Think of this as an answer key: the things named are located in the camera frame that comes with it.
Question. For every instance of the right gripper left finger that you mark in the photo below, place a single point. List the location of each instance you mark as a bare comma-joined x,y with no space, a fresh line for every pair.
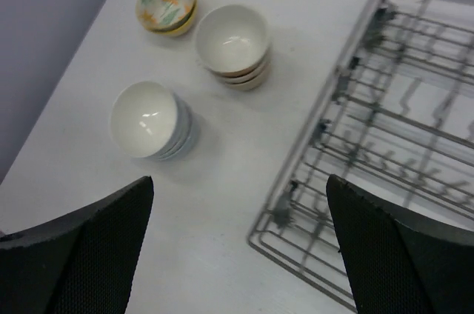
82,262

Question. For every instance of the grey wire dish rack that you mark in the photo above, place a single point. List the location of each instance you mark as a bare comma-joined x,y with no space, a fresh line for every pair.
395,117

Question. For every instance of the beige bowl white flower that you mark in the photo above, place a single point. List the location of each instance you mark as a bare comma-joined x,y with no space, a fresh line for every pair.
248,70

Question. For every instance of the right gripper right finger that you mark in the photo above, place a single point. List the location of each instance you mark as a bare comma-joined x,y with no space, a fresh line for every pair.
397,260

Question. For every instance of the white bowl green leaves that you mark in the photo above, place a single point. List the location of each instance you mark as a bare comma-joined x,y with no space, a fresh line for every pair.
163,15

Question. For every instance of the yellow patterned bowl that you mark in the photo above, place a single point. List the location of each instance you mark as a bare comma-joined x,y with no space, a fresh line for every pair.
181,30

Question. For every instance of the beige bowl orange flower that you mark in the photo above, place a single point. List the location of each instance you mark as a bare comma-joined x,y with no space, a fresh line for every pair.
232,38

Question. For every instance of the beige bowl brown pattern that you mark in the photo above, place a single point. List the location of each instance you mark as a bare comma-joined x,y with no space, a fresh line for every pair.
252,83

